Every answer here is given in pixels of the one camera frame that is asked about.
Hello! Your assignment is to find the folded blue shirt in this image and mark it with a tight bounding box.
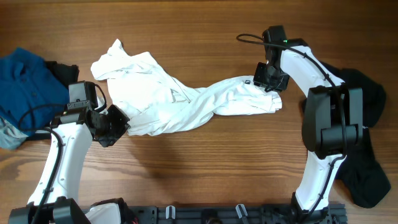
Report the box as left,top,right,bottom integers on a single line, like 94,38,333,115
1,48,69,136

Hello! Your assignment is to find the folded light grey garment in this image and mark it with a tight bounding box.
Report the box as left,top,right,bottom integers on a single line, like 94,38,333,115
0,118,28,150

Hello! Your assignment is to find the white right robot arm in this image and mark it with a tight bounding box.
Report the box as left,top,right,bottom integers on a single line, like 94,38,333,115
254,26,363,223

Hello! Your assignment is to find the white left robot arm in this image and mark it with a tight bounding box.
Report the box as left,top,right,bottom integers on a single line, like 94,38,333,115
8,81,135,223

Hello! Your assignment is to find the black t-shirt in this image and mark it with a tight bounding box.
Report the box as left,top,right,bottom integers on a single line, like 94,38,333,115
324,63,391,208

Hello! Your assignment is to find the white t-shirt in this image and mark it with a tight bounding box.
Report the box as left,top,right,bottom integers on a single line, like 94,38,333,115
91,40,282,136

